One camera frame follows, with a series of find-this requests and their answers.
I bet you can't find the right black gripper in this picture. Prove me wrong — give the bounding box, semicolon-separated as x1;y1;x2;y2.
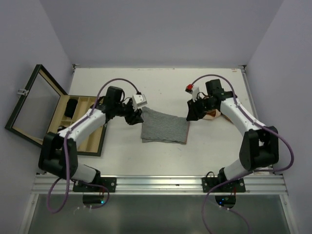
187;95;216;120

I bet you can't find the grey striped underwear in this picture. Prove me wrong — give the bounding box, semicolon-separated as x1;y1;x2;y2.
141;107;190;145

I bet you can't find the black underwear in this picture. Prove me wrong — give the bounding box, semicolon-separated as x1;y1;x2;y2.
64;98;78;118
57;125;66;132

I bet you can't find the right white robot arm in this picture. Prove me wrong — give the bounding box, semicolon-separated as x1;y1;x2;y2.
185;79;279;192

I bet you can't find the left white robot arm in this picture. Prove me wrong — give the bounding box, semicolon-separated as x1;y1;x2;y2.
39;86;147;192

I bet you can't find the orange underwear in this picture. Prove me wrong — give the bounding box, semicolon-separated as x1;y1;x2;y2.
203;109;231;122

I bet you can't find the rolled black underwear in box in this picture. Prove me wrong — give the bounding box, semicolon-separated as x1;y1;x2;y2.
57;125;66;132

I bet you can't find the wooden compartment organizer box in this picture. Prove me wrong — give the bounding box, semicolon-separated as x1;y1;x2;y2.
40;95;107;159

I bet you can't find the glass box lid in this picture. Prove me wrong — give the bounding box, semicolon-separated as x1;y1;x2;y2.
5;64;67;147

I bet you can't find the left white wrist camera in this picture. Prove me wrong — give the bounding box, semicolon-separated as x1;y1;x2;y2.
132;94;148;110

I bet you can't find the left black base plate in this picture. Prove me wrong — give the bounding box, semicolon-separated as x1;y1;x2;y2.
73;177;117;193

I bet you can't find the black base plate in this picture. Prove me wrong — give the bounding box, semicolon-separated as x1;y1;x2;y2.
201;172;246;193
73;177;117;193

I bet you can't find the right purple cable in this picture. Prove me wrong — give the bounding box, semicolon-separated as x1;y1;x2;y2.
191;74;295;234

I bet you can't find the purple cable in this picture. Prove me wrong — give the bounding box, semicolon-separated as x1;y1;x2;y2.
191;74;295;234
46;78;142;214

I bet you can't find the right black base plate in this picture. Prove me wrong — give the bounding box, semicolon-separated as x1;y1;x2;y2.
201;172;246;193

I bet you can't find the white wall latch clip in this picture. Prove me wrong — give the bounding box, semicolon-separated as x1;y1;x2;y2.
17;89;29;96

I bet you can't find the aluminium mounting rail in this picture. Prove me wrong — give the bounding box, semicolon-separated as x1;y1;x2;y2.
31;175;288;195

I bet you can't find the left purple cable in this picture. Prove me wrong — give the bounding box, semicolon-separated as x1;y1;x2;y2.
46;78;142;214

